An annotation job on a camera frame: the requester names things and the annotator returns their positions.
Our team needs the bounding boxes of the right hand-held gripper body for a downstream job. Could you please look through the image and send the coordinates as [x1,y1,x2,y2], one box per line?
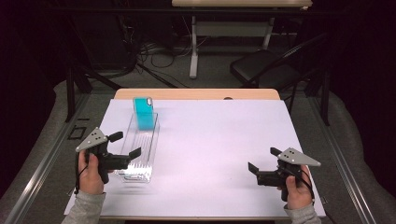
[256,147,322,203]

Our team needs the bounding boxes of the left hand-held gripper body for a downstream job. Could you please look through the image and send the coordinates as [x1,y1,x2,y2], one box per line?
[75,126,133,185]

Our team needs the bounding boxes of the clear plastic slotted rack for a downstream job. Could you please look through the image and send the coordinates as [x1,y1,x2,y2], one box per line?
[114,111,161,184]

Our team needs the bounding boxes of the phone case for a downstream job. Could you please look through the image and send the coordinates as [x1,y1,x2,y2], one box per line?
[133,96,156,132]

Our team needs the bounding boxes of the person's left hand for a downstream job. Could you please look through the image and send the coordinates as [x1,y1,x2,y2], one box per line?
[77,150,106,196]

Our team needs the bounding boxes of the person's right hand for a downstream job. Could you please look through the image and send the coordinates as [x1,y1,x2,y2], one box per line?
[277,164,314,210]

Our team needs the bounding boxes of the white board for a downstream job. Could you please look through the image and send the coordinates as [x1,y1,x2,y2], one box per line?
[64,98,327,218]

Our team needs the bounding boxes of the black metal stand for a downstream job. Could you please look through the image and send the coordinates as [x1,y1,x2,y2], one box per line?
[306,31,332,127]
[64,12,124,123]

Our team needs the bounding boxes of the light wooden table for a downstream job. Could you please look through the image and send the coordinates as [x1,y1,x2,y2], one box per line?
[69,88,327,222]

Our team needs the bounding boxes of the black folding chair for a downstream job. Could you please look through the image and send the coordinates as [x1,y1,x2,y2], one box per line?
[229,32,331,115]

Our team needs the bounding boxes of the dark cabinet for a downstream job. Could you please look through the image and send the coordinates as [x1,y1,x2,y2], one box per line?
[73,13,132,71]

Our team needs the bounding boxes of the white-legged desk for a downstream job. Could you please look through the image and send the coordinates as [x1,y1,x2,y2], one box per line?
[171,0,313,79]

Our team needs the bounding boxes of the black metal crossbar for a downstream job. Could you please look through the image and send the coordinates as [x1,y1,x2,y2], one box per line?
[46,7,344,15]

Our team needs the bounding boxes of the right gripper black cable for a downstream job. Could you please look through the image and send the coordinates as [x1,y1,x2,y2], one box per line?
[292,167,316,207]

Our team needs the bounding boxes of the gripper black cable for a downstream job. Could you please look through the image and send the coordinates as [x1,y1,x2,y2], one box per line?
[73,151,89,196]
[292,167,316,207]

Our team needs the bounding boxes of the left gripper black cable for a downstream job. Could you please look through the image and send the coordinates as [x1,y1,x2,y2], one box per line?
[73,151,89,196]

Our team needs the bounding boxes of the aluminium floor rail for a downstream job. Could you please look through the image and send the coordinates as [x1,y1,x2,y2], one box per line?
[4,92,92,224]
[306,96,377,224]

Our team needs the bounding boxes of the tangle of floor cables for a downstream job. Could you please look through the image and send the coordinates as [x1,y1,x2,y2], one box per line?
[122,15,209,90]

